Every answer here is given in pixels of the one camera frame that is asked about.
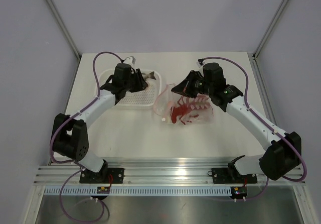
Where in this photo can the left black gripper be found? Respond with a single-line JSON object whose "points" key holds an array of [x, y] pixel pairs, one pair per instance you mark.
{"points": [[141, 84]]}

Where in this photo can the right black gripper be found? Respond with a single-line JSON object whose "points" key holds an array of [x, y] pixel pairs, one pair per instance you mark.
{"points": [[186, 87]]}

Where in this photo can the grey toy fish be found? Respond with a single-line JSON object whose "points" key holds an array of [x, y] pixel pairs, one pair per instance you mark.
{"points": [[149, 75]]}

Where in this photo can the white plastic basket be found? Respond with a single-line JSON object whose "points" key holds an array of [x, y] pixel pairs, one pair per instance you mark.
{"points": [[142, 100]]}

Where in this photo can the red toy lobster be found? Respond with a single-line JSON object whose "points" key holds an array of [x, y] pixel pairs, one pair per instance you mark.
{"points": [[192, 110]]}

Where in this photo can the clear zip top bag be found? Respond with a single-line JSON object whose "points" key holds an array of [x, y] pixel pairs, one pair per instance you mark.
{"points": [[165, 96]]}

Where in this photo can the green toy leek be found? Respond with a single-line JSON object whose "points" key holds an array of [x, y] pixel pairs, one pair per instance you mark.
{"points": [[166, 117]]}

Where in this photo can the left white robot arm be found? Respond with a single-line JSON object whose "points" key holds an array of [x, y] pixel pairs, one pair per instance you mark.
{"points": [[70, 132]]}

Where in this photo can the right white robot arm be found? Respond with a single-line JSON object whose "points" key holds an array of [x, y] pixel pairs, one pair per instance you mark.
{"points": [[282, 149]]}

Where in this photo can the left small circuit board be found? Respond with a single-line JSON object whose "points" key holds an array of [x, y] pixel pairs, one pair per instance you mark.
{"points": [[103, 190]]}

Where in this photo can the small circuit board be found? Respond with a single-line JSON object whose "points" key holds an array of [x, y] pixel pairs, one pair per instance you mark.
{"points": [[103, 190], [239, 192]]}

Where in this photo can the right small circuit board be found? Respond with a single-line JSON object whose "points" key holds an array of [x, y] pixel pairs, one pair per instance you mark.
{"points": [[239, 192]]}

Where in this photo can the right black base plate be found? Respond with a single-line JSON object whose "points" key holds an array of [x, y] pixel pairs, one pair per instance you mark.
{"points": [[225, 175]]}

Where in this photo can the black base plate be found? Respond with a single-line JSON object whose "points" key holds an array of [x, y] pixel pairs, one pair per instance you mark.
{"points": [[113, 175], [225, 175]]}

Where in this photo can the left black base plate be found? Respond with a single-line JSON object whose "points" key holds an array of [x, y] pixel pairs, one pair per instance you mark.
{"points": [[113, 175]]}

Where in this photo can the right aluminium frame post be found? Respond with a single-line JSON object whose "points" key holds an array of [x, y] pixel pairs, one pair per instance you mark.
{"points": [[271, 27]]}

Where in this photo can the aluminium frame post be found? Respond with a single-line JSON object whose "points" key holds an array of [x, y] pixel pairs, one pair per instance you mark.
{"points": [[58, 19], [271, 27]]}

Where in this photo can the aluminium mounting rail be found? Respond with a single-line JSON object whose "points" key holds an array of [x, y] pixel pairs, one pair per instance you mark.
{"points": [[143, 172]]}

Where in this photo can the left aluminium frame post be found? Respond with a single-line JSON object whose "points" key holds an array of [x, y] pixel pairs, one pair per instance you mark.
{"points": [[58, 19]]}

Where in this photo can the white slotted cable duct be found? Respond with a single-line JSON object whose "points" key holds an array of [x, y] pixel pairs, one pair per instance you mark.
{"points": [[140, 191]]}

